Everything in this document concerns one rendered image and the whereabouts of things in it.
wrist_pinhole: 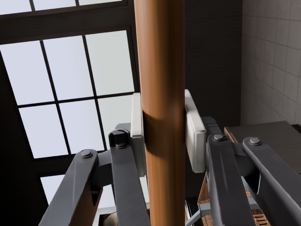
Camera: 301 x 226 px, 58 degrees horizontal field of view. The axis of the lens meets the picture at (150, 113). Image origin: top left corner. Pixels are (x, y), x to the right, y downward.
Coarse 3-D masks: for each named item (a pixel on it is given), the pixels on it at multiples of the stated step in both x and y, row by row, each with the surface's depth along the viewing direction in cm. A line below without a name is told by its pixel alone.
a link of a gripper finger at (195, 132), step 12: (192, 108) 18; (192, 120) 17; (192, 132) 16; (204, 132) 16; (192, 144) 16; (204, 144) 16; (192, 156) 17; (204, 156) 16; (192, 168) 17; (204, 168) 17
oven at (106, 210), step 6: (186, 198) 222; (192, 198) 221; (192, 204) 215; (102, 210) 220; (108, 210) 219; (114, 210) 218; (192, 210) 209; (96, 216) 215; (102, 216) 217; (96, 222) 209; (150, 222) 223; (198, 222) 199
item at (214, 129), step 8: (208, 120) 18; (208, 128) 17; (216, 128) 17; (232, 144) 15; (240, 144) 15; (240, 152) 15; (208, 160) 16; (240, 160) 15; (248, 160) 15; (208, 168) 16; (240, 168) 15; (248, 168) 15; (256, 168) 15; (248, 176) 15; (256, 176) 15
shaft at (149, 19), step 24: (144, 0) 15; (168, 0) 15; (144, 24) 16; (168, 24) 15; (144, 48) 16; (168, 48) 16; (144, 72) 17; (168, 72) 17; (144, 96) 18; (168, 96) 17; (144, 120) 19; (168, 120) 18; (168, 144) 19; (168, 168) 20; (168, 192) 20; (168, 216) 22
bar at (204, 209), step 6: (252, 198) 136; (198, 204) 136; (204, 204) 135; (252, 204) 133; (198, 210) 136; (204, 210) 133; (210, 210) 133; (192, 216) 138; (198, 216) 136; (186, 222) 139; (192, 222) 137
